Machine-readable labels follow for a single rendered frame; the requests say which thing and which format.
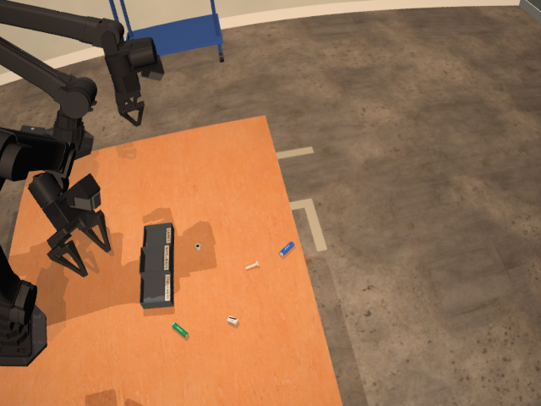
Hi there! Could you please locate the blue aa battery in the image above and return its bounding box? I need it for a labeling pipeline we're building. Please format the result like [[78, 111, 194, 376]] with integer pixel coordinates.
[[279, 241, 294, 257]]

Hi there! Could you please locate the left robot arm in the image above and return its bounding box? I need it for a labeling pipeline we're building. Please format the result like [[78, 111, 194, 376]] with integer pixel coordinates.
[[0, 0, 165, 151]]

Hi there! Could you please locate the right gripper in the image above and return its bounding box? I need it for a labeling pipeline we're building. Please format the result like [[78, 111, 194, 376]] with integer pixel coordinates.
[[42, 196, 111, 277]]

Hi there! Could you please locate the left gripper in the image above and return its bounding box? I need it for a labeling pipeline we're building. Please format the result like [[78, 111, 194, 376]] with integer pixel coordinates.
[[111, 68, 145, 127]]

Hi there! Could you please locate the green aa battery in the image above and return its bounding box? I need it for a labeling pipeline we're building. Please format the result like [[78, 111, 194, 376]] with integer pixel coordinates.
[[172, 322, 189, 337]]

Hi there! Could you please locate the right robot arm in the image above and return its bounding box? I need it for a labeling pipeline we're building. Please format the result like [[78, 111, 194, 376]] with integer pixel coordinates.
[[0, 127, 101, 357]]

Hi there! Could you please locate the grey hex-head bolt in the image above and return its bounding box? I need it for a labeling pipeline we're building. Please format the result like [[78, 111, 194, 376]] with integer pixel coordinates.
[[246, 261, 259, 270]]

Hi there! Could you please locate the dark grey bin rack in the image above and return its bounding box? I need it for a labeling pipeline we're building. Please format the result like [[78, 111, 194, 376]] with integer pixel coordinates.
[[139, 222, 174, 309]]

